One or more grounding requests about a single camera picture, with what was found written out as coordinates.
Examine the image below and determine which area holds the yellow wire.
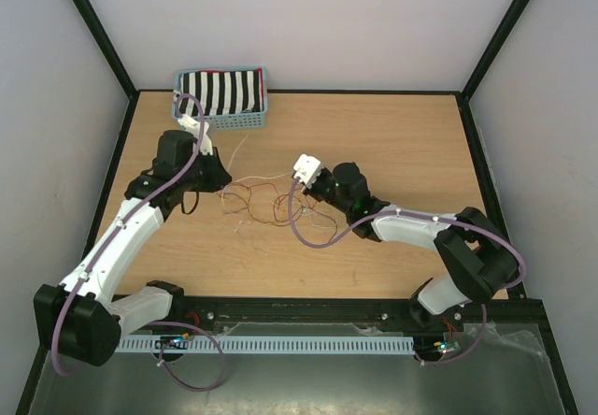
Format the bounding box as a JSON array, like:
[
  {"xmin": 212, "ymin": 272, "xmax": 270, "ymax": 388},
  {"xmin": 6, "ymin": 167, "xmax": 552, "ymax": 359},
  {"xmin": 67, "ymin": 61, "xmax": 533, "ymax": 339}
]
[{"xmin": 233, "ymin": 179, "xmax": 309, "ymax": 229}]

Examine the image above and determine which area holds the white wire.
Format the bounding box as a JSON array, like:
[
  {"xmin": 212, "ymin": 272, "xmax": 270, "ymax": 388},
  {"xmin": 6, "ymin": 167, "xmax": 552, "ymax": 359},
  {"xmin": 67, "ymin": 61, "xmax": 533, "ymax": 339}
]
[{"xmin": 219, "ymin": 171, "xmax": 337, "ymax": 236}]

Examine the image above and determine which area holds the dark purple wire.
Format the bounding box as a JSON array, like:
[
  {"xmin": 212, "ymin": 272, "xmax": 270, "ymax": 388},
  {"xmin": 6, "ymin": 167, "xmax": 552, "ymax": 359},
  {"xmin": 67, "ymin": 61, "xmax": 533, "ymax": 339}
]
[{"xmin": 233, "ymin": 183, "xmax": 342, "ymax": 246}]

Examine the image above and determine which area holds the white zip tie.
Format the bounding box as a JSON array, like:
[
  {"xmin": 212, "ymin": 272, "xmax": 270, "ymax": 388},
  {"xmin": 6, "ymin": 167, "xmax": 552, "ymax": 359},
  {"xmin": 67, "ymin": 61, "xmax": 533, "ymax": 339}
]
[{"xmin": 227, "ymin": 135, "xmax": 250, "ymax": 168}]

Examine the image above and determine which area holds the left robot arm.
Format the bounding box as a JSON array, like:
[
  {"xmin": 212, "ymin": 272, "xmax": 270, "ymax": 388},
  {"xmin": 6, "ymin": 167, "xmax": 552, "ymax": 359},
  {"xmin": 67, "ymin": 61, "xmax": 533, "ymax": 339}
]
[{"xmin": 34, "ymin": 128, "xmax": 232, "ymax": 366}]

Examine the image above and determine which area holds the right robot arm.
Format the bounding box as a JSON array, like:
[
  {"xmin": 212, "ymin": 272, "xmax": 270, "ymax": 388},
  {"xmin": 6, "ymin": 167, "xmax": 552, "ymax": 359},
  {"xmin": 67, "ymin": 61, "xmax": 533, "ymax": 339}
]
[{"xmin": 292, "ymin": 154, "xmax": 525, "ymax": 330}]

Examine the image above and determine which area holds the light blue plastic basket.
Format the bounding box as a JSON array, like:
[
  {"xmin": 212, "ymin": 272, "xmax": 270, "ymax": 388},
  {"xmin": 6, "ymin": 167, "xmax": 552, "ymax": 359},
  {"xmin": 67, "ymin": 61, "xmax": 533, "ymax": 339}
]
[{"xmin": 172, "ymin": 66, "xmax": 268, "ymax": 130}]

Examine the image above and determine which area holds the black white striped cloth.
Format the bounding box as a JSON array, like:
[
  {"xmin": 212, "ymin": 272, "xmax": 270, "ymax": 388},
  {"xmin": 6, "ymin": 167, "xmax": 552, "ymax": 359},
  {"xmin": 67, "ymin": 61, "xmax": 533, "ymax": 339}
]
[{"xmin": 174, "ymin": 67, "xmax": 266, "ymax": 117}]

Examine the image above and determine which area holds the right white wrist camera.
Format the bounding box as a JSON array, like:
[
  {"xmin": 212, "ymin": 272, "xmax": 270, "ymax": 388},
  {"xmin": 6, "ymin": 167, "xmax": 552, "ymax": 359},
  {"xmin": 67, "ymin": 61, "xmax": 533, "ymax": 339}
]
[{"xmin": 292, "ymin": 153, "xmax": 324, "ymax": 188}]

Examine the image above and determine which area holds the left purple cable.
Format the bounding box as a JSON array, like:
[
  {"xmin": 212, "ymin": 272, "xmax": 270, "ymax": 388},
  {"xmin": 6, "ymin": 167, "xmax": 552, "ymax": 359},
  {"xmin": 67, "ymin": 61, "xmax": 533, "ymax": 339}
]
[{"xmin": 49, "ymin": 92, "xmax": 229, "ymax": 393}]

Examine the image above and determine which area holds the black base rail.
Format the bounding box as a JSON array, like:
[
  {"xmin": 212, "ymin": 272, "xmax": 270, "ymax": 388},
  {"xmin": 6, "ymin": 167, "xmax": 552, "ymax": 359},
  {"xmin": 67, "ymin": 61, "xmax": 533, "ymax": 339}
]
[{"xmin": 135, "ymin": 295, "xmax": 463, "ymax": 336}]

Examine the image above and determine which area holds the light blue slotted cable duct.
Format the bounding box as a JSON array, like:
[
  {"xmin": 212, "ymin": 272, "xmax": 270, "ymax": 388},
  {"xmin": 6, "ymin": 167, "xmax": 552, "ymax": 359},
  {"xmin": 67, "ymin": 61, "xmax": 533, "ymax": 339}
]
[{"xmin": 116, "ymin": 335, "xmax": 413, "ymax": 355}]

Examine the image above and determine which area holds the black enclosure frame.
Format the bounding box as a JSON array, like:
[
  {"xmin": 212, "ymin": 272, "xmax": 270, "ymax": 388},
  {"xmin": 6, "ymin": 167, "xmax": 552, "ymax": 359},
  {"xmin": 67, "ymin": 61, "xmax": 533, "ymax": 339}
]
[{"xmin": 15, "ymin": 0, "xmax": 578, "ymax": 414}]

